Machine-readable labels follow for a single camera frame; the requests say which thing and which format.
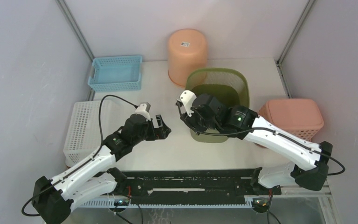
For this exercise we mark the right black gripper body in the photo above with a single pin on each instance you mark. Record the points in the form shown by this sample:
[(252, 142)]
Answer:
[(196, 122)]

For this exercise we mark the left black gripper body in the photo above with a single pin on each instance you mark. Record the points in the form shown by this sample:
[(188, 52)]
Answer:
[(149, 133)]

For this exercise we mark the green mesh waste bin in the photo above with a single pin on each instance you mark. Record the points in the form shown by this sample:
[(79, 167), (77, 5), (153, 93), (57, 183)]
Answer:
[(229, 87)]

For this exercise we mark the white plastic basket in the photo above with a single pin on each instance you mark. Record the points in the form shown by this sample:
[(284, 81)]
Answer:
[(83, 136)]

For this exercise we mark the blue plastic basket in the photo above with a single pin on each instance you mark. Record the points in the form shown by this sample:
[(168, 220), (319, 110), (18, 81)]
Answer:
[(116, 73)]

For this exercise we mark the orange round bin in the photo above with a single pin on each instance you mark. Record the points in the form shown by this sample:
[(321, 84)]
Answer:
[(187, 51)]

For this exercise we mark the pink plastic basket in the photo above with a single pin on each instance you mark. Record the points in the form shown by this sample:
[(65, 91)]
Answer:
[(298, 116)]

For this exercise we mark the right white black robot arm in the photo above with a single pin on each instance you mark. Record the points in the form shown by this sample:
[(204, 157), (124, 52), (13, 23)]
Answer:
[(308, 161)]

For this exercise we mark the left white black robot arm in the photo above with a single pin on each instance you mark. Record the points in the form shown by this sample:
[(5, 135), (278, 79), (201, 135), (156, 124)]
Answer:
[(54, 199)]

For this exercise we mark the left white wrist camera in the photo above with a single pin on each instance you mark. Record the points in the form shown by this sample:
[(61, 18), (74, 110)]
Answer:
[(143, 109)]

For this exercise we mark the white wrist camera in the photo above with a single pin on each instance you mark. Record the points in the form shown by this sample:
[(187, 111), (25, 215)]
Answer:
[(143, 109), (187, 98)]

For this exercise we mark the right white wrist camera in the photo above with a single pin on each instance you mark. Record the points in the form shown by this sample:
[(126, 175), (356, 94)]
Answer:
[(187, 98)]

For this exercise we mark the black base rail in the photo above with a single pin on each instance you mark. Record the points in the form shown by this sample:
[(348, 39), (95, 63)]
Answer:
[(192, 186)]

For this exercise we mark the white cable duct strip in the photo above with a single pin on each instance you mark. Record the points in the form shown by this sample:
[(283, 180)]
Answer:
[(104, 202)]

